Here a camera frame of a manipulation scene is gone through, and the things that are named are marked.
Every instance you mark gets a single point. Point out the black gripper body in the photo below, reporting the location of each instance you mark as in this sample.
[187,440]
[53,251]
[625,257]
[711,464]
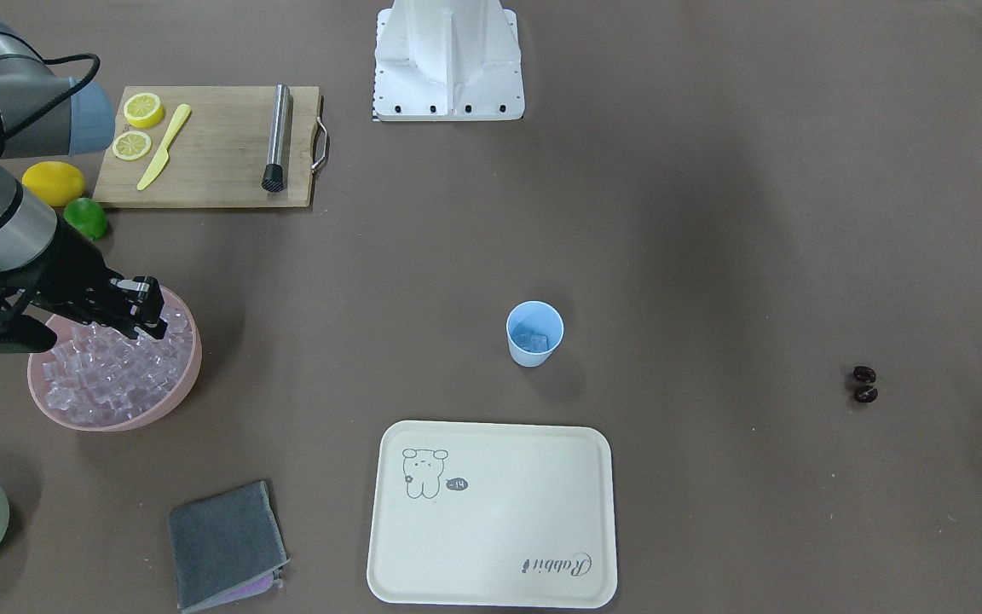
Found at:
[75,271]

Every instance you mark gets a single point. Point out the dark cherry lower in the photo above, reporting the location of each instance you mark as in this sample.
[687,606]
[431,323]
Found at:
[865,394]

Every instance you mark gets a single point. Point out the yellow plastic knife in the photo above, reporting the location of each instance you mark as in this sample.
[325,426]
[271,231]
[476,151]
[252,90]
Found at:
[161,156]

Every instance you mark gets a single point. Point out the clear ice cubes pile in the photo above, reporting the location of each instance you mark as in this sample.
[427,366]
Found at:
[116,375]

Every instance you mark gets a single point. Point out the dark cherry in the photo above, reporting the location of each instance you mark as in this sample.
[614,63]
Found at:
[865,394]
[864,373]

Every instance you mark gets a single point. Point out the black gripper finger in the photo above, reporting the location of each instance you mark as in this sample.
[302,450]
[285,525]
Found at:
[130,325]
[144,296]

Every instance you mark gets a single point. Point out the dark cherry upper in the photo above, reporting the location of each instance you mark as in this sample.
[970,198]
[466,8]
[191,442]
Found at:
[864,373]

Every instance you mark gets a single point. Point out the yellow lemon near board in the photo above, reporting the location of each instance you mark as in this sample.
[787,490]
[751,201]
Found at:
[55,183]

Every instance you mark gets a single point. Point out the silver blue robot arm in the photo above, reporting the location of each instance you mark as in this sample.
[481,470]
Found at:
[54,107]

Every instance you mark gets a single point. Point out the lemon slice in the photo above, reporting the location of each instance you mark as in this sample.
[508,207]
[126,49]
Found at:
[132,145]
[143,110]

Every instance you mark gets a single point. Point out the cream rabbit serving tray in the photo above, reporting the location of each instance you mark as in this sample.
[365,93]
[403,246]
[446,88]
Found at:
[481,514]

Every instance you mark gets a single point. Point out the lemon slice upper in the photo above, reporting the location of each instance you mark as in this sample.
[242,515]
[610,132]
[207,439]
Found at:
[143,110]

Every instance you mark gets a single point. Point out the lemon slice lower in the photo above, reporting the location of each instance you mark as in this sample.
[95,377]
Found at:
[132,145]

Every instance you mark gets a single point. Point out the pink bowl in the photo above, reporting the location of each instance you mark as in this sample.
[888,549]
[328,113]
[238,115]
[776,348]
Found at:
[176,384]

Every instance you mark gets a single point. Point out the green lime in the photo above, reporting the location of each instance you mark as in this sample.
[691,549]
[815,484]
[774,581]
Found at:
[87,216]

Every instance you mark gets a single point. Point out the grey folded cloth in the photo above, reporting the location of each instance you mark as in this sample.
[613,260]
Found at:
[226,548]

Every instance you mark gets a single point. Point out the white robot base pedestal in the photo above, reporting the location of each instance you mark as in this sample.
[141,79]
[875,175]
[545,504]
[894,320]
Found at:
[447,61]

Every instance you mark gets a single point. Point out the wooden cutting board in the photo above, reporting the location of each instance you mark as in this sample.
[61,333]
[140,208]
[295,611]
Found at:
[218,157]

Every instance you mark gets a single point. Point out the light blue plastic cup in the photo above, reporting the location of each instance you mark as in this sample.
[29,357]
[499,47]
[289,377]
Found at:
[533,331]

